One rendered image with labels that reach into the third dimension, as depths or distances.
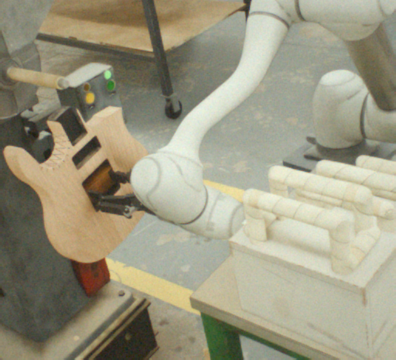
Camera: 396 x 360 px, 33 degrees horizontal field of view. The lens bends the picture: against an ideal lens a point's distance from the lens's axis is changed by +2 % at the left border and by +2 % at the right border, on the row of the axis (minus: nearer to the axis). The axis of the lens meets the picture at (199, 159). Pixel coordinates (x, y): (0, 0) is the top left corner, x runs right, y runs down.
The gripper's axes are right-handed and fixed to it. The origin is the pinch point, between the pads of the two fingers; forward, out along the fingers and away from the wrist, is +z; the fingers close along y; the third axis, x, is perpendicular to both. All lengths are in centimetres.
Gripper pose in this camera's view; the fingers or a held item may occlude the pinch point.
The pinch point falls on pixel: (103, 185)
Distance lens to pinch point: 168.8
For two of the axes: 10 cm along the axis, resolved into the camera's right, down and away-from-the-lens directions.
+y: 5.5, -6.2, 5.6
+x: -2.8, -7.7, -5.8
